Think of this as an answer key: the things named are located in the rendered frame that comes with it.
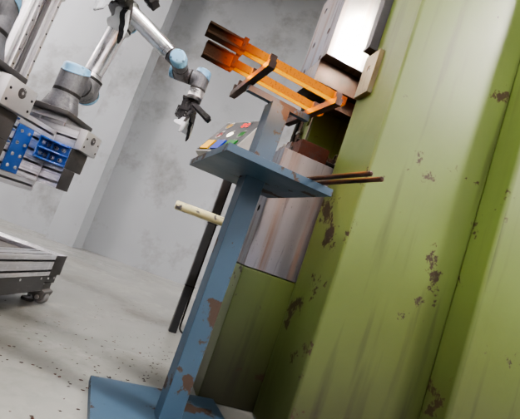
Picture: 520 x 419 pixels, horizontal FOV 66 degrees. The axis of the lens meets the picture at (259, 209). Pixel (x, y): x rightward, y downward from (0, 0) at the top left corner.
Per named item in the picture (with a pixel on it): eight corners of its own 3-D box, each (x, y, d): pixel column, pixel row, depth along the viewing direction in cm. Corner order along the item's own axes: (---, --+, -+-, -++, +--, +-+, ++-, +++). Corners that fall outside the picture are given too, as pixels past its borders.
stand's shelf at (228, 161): (226, 150, 91) (229, 141, 91) (189, 165, 128) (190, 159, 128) (331, 197, 102) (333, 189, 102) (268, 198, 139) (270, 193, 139)
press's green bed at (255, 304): (196, 399, 132) (243, 265, 138) (184, 360, 169) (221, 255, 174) (339, 433, 147) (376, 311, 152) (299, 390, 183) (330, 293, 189)
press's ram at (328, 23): (336, 44, 151) (368, -47, 155) (297, 78, 188) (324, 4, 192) (423, 91, 162) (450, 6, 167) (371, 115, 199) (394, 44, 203)
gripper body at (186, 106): (177, 120, 197) (185, 98, 198) (193, 125, 196) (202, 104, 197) (173, 115, 189) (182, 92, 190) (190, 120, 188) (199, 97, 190)
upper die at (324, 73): (314, 79, 163) (320, 58, 164) (294, 93, 182) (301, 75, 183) (396, 120, 174) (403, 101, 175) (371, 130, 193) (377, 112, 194)
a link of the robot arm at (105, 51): (58, 89, 180) (116, -10, 187) (71, 101, 195) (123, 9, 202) (83, 101, 181) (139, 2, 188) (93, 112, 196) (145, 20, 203)
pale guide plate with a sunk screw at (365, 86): (366, 91, 140) (380, 47, 142) (353, 98, 148) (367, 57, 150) (371, 93, 140) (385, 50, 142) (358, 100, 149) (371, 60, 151)
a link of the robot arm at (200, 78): (196, 71, 199) (212, 76, 200) (189, 90, 198) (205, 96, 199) (195, 63, 191) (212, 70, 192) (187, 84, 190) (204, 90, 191)
